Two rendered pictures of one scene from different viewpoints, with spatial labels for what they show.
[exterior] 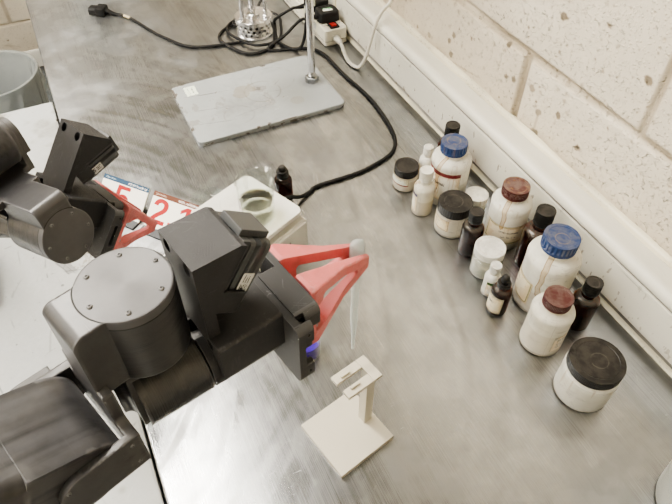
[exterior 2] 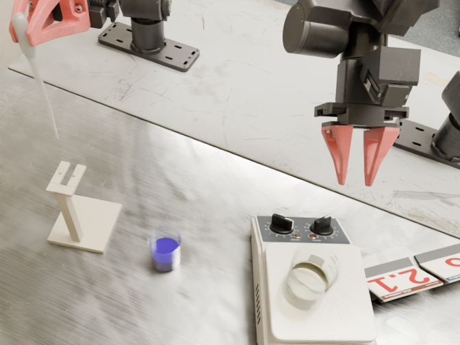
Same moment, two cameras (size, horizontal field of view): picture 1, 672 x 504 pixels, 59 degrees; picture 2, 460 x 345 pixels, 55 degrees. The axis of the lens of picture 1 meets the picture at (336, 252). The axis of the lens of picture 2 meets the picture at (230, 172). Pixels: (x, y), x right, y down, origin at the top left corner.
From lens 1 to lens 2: 70 cm
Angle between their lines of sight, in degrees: 72
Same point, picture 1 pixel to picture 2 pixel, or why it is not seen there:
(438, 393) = (26, 302)
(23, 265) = (426, 175)
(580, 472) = not seen: outside the picture
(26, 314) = not seen: hidden behind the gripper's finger
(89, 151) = (373, 63)
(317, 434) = (105, 205)
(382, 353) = (99, 303)
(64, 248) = (287, 28)
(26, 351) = not seen: hidden behind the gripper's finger
